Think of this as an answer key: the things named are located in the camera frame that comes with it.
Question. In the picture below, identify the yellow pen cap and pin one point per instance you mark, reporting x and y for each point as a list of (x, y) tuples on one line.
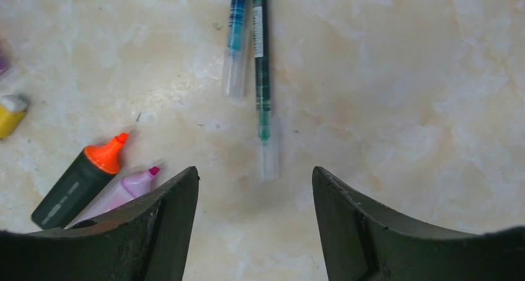
[(13, 110)]

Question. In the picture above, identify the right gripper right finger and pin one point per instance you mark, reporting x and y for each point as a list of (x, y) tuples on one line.
[(363, 239)]

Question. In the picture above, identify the lilac highlighter cap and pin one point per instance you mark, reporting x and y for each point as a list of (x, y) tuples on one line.
[(4, 62)]

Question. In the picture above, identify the black orange cap highlighter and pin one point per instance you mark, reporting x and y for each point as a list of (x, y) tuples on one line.
[(83, 180)]

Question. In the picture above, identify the clear teal gel pen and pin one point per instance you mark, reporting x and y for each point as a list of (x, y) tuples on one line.
[(235, 57)]

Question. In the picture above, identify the clear green gel pen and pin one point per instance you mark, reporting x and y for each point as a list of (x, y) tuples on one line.
[(266, 132)]

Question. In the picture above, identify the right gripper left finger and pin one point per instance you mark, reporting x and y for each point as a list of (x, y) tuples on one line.
[(144, 239)]

